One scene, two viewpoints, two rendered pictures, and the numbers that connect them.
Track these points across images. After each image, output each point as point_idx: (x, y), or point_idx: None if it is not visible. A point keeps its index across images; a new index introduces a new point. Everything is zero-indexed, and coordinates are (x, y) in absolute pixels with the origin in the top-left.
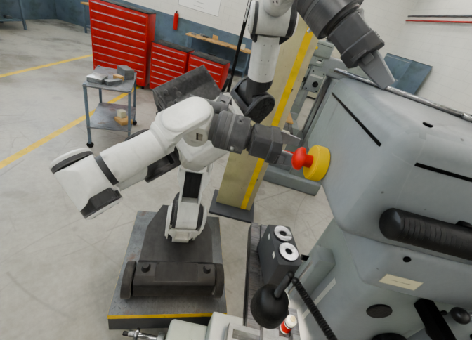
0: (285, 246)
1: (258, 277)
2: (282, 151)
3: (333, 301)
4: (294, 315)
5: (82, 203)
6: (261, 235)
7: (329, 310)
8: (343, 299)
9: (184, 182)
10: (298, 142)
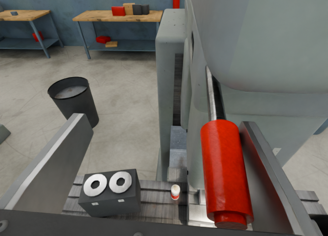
0: (114, 184)
1: (128, 218)
2: (311, 234)
3: (288, 155)
4: (163, 184)
5: None
6: (76, 210)
7: (285, 162)
8: (300, 146)
9: None
10: (87, 126)
